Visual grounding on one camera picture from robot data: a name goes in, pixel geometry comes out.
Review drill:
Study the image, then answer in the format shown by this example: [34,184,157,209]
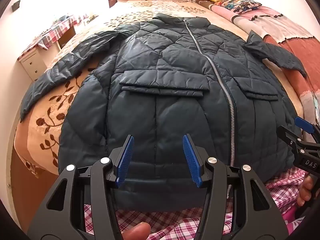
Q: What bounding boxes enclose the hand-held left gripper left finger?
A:
[27,134,135,240]

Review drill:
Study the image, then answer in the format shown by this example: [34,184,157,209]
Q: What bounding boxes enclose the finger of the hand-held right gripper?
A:
[294,116,320,141]
[277,125,320,156]

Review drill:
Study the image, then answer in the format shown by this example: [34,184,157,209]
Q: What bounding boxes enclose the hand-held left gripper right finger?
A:
[182,134,292,240]

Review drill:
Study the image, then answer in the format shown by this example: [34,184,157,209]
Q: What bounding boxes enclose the dark teal quilted jacket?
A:
[20,12,308,212]

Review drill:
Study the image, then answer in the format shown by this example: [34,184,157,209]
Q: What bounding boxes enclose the person's right hand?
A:
[296,174,315,207]

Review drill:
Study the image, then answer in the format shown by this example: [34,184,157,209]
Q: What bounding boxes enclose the person's left hand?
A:
[122,222,152,240]

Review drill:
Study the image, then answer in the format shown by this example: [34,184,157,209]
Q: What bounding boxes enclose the silver edged flat object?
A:
[311,90,320,128]

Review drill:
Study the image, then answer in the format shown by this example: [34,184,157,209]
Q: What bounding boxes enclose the person's plaid clothing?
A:
[80,166,310,240]

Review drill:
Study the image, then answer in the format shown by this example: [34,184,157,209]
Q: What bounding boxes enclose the beige leaf print blanket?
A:
[14,0,304,180]

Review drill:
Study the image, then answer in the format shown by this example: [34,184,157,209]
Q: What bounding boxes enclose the pink brown patchwork blanket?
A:
[191,0,320,130]

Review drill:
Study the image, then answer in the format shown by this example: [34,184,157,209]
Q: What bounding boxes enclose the white drawer cabinet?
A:
[18,48,48,82]

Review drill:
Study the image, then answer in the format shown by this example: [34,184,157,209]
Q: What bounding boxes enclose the colourful cartoon pillow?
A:
[215,0,262,15]

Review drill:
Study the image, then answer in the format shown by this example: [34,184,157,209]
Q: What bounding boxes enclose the plaid tablecloth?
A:
[21,14,88,55]

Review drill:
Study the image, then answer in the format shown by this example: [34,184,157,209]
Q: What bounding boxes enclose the brown wooden bed frame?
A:
[10,152,59,232]

